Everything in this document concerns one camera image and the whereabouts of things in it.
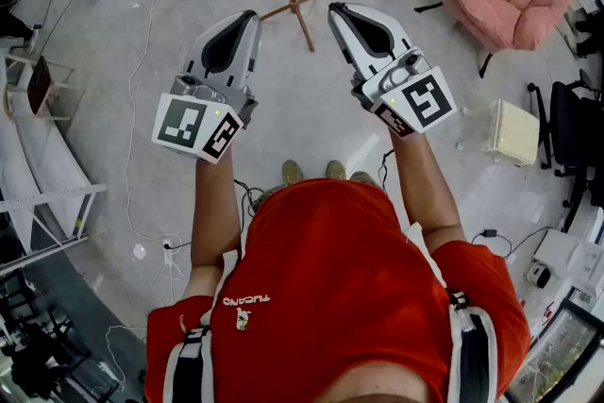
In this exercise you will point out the black office chair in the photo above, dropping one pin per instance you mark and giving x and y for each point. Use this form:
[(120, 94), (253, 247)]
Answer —
[(564, 122), (592, 141)]

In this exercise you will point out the wooden chair dark red seat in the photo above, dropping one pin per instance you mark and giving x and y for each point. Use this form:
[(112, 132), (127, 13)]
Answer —
[(38, 85)]

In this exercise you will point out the white cardboard box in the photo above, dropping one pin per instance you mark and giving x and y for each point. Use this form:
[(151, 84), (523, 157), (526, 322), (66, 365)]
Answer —
[(557, 247)]

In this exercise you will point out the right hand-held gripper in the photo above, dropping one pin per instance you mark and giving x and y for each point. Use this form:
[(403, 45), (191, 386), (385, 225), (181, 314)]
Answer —
[(424, 101)]

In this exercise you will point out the person's olive trousers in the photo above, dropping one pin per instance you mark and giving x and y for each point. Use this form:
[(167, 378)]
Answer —
[(365, 178)]

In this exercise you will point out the black power adapter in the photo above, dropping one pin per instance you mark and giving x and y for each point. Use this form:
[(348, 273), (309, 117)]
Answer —
[(490, 233)]

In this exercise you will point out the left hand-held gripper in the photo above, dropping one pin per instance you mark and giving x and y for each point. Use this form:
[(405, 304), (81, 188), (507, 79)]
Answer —
[(181, 122)]

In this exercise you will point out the person's olive shoe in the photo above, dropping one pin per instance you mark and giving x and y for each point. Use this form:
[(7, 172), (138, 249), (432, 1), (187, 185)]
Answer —
[(336, 170), (292, 172)]

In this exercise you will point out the person's red shirt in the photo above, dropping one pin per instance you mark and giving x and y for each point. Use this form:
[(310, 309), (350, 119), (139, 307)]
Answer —
[(330, 273)]

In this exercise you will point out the person's right olive shoe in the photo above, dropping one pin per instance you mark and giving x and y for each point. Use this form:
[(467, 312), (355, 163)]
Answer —
[(336, 170)]

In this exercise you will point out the person's left forearm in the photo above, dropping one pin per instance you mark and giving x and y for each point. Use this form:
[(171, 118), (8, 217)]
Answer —
[(214, 212)]

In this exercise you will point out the white metal shelf frame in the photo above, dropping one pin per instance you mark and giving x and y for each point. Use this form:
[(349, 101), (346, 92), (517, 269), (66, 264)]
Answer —
[(47, 198)]

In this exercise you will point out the person's right forearm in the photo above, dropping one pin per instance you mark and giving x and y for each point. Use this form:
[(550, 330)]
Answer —
[(424, 189)]

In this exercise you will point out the person's left olive shoe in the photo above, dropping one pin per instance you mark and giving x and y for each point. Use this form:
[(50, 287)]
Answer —
[(292, 172)]

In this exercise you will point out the cream flat box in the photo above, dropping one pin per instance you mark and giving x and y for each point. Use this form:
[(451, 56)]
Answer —
[(514, 134)]

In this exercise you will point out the white plug adapter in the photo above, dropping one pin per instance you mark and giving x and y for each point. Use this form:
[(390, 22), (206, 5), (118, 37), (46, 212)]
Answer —
[(139, 252)]

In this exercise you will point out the small white power strip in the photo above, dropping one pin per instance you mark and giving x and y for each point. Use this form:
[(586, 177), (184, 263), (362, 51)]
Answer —
[(168, 255)]

